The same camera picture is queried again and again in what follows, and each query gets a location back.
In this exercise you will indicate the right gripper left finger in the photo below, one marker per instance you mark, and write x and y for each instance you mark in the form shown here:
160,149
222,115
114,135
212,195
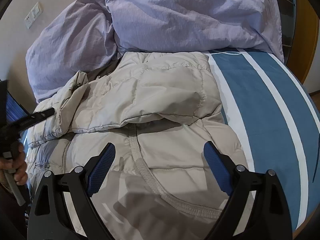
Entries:
49,217

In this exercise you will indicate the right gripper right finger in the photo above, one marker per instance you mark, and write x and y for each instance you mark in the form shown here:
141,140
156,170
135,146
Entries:
270,216

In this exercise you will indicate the beige puffer jacket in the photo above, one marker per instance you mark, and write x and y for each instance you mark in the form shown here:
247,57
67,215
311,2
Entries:
158,110

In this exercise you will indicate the person left hand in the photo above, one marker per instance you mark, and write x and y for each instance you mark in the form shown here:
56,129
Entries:
19,164

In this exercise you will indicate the black flat television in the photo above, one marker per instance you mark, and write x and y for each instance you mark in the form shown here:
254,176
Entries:
14,111

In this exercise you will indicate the blue white striped bedsheet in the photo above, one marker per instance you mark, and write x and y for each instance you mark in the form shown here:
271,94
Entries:
275,120

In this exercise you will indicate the lavender pillow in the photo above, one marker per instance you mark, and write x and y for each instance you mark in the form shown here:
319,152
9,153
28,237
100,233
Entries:
80,38

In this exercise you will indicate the white wall socket panel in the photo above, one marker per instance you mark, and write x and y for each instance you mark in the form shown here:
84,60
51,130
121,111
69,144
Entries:
35,12

